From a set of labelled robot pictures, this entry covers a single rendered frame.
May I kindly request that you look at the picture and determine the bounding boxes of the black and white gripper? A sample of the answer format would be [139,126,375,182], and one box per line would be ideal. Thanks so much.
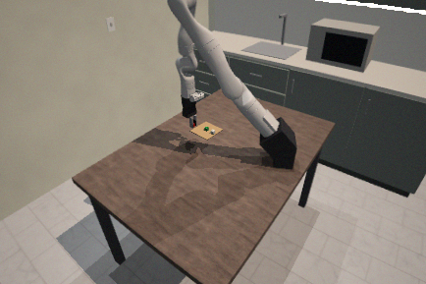
[181,87,204,128]

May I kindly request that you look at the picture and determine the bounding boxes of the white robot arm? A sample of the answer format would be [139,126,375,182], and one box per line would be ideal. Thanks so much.
[167,0,279,138]

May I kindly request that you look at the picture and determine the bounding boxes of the tan square mat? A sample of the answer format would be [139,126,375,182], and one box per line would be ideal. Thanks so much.
[190,122,223,140]

